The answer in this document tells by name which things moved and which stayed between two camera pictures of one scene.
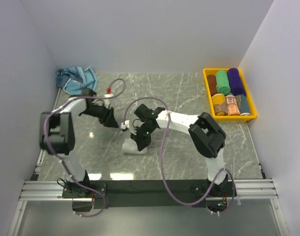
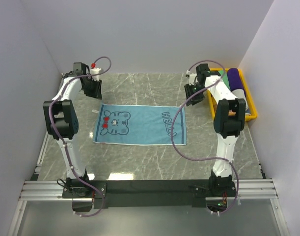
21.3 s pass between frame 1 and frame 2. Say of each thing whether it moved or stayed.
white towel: moved
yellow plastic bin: stayed
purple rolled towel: stayed
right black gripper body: moved
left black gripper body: moved
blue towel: moved
